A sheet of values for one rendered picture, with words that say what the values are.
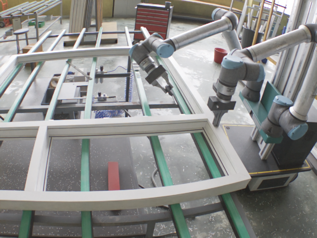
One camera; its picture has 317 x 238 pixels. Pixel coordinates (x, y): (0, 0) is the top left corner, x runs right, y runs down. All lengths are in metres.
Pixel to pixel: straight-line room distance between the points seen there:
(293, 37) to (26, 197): 1.45
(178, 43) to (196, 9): 8.01
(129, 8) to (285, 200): 7.51
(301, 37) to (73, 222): 1.42
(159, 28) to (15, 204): 4.29
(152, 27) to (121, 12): 3.64
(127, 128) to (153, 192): 0.40
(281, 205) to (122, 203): 1.73
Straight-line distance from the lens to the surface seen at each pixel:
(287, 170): 2.10
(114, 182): 1.19
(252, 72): 1.00
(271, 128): 1.61
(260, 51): 1.17
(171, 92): 1.31
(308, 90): 1.36
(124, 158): 1.35
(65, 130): 1.08
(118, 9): 8.18
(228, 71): 0.95
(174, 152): 2.28
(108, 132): 1.08
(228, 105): 1.06
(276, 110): 1.55
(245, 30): 5.52
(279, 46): 1.23
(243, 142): 2.12
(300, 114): 1.42
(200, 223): 1.83
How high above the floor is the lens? 1.58
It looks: 35 degrees down
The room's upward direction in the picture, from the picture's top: 9 degrees clockwise
